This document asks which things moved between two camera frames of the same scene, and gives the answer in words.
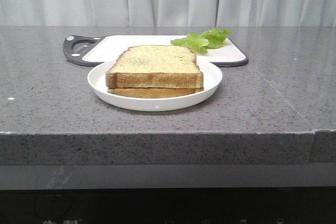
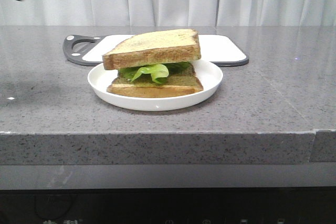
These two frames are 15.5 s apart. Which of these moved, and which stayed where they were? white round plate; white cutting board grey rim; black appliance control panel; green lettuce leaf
Moved: green lettuce leaf
Stayed: white cutting board grey rim; white round plate; black appliance control panel
